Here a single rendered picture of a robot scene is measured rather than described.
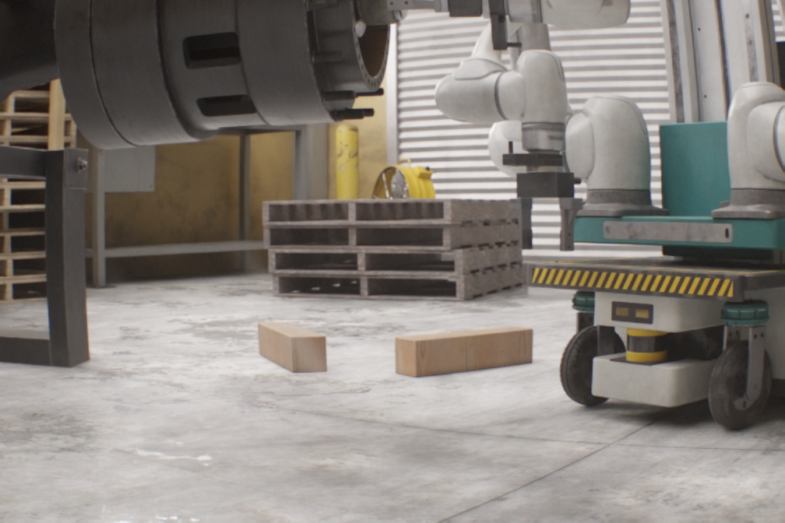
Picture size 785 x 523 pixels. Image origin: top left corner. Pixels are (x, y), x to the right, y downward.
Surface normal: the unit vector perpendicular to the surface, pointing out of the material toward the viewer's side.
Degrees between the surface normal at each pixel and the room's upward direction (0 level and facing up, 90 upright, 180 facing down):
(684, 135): 90
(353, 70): 150
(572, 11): 142
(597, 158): 91
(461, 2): 110
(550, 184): 90
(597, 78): 120
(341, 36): 127
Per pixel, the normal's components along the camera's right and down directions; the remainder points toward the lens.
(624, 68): -0.50, 0.53
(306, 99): -0.07, 0.89
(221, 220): 0.81, 0.01
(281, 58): -0.12, 0.65
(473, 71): -0.43, -0.48
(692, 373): 0.52, 0.02
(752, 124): -0.80, -0.14
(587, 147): -0.61, 0.04
